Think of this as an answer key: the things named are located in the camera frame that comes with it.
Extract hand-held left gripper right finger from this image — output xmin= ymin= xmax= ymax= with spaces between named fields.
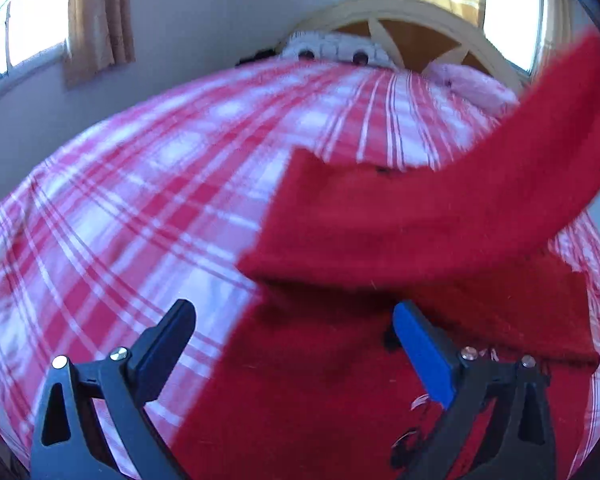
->
xmin=391 ymin=301 xmax=558 ymax=480

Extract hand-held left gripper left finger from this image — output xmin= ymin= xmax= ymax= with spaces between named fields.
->
xmin=29 ymin=299 xmax=197 ymax=480

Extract red sweater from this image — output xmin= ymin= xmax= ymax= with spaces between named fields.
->
xmin=172 ymin=27 xmax=600 ymax=480

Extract red plaid bed blanket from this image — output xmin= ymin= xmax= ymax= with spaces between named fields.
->
xmin=0 ymin=57 xmax=600 ymax=471

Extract pink pillow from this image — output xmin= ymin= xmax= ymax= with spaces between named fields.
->
xmin=422 ymin=60 xmax=523 ymax=121

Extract cream wooden headboard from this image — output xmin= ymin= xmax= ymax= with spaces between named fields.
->
xmin=292 ymin=0 xmax=526 ymax=96

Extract white patterned pillow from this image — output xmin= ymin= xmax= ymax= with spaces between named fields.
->
xmin=280 ymin=30 xmax=398 ymax=68

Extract large side window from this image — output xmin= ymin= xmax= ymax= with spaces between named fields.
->
xmin=0 ymin=0 xmax=76 ymax=111

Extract small window behind headboard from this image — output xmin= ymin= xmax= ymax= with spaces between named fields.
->
xmin=482 ymin=0 xmax=551 ymax=73

